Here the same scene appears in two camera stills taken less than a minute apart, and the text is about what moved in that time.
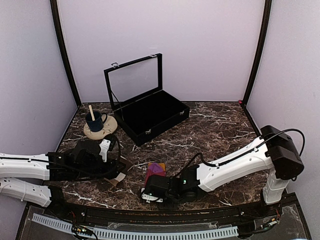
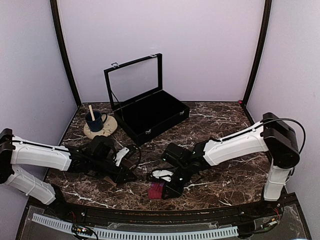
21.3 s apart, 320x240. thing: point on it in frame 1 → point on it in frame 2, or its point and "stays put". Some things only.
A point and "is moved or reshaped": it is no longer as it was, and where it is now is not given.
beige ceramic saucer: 109,126 stays put
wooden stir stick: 92,113 stays put
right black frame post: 260,51 stays put
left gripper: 111,172 → 119,178
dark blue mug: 96,125 stays put
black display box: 141,108 stays put
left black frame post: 57,20 stays put
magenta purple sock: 155,168 is moved or reshaped
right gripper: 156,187 → 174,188
